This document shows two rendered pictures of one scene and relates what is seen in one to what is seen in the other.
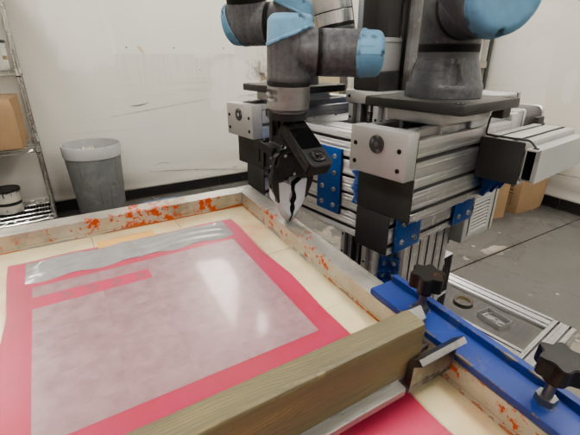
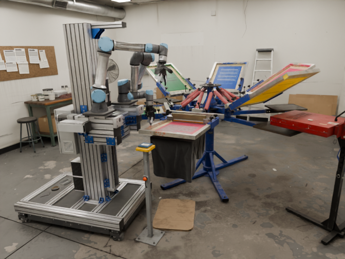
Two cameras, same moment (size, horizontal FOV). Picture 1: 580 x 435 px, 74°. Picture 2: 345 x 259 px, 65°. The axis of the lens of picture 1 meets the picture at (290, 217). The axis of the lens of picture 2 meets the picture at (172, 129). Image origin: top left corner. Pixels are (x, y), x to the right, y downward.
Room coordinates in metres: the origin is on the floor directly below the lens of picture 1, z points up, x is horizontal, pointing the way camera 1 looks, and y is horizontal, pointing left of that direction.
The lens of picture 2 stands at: (2.04, 2.34, 1.77)
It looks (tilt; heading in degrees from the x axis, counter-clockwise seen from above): 16 degrees down; 235
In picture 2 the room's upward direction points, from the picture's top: 1 degrees counter-clockwise
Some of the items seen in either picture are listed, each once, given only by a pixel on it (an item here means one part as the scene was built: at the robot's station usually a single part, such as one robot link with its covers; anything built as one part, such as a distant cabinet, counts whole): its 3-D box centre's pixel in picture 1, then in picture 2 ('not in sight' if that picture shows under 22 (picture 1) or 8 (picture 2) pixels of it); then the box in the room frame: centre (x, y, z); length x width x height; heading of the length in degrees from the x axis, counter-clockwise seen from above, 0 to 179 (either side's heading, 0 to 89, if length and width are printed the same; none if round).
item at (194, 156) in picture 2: not in sight; (198, 153); (0.35, 0.35, 0.74); 0.46 x 0.04 x 0.42; 31
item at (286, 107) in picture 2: not in sight; (255, 111); (-1.08, -0.07, 0.91); 1.34 x 0.40 x 0.08; 151
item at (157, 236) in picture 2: not in sight; (148, 193); (0.96, 0.34, 0.48); 0.22 x 0.22 x 0.96; 31
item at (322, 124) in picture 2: not in sight; (310, 122); (-0.52, 1.03, 1.06); 0.61 x 0.46 x 0.12; 91
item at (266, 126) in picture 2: not in sight; (248, 122); (-0.50, 0.28, 0.91); 1.34 x 0.40 x 0.08; 91
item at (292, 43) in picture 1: (291, 50); (149, 95); (0.70, 0.00, 1.34); 0.09 x 0.08 x 0.11; 90
